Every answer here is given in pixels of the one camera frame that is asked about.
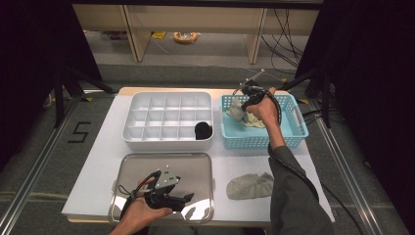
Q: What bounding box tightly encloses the black sock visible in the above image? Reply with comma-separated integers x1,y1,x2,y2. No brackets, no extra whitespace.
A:
194,120,213,141

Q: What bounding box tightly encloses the white table board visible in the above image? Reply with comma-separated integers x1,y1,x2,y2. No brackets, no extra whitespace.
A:
61,92,336,224

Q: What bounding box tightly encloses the person's left hand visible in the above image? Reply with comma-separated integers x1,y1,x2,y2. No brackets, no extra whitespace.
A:
121,176,174,229

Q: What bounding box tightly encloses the white floor cable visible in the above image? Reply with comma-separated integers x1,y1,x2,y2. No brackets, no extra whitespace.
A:
243,67,285,82

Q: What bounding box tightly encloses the black curtain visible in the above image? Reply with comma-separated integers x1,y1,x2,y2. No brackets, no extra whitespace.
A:
295,0,415,235
0,0,103,170

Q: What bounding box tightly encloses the beige sock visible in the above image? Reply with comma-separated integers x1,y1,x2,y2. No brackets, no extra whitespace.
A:
243,112,267,129

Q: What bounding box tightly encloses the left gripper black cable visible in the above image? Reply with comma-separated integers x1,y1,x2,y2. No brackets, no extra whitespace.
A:
117,169,162,220

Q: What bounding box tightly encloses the black metal stand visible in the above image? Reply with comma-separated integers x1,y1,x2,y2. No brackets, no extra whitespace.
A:
279,67,332,129
53,65,116,129

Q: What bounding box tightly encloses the black hanging cable bundle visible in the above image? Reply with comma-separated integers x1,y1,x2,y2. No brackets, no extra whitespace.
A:
260,8,311,75

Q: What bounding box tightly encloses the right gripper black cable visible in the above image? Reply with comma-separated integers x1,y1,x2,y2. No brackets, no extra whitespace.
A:
267,89,322,204

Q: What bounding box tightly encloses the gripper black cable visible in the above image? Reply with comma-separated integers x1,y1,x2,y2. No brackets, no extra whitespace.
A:
117,169,162,220
267,89,322,204

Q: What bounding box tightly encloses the white divided storage box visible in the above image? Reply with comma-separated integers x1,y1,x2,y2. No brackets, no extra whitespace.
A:
122,91,214,153

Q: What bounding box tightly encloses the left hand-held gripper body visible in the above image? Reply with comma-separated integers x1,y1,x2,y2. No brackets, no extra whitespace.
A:
145,164,187,212

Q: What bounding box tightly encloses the blue plastic basket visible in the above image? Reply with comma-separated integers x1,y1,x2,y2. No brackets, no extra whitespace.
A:
219,93,310,150

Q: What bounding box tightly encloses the orange tape roll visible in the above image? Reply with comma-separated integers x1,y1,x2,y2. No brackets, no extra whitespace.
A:
172,31,199,44

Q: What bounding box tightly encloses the person's right hand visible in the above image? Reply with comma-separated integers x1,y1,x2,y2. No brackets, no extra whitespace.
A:
246,87,281,131

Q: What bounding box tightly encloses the aluminium floor rail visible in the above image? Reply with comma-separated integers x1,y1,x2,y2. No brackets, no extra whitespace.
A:
309,97,383,235
0,96,81,235

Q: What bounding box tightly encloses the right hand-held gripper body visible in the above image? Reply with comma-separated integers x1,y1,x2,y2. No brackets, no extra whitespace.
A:
240,69,271,106

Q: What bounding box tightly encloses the beige wooden desk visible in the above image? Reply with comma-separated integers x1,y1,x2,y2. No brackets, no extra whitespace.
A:
71,3,321,65

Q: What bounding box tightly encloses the black floor cable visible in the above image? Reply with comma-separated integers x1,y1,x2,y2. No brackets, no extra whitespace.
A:
321,182,363,235
301,109,327,126

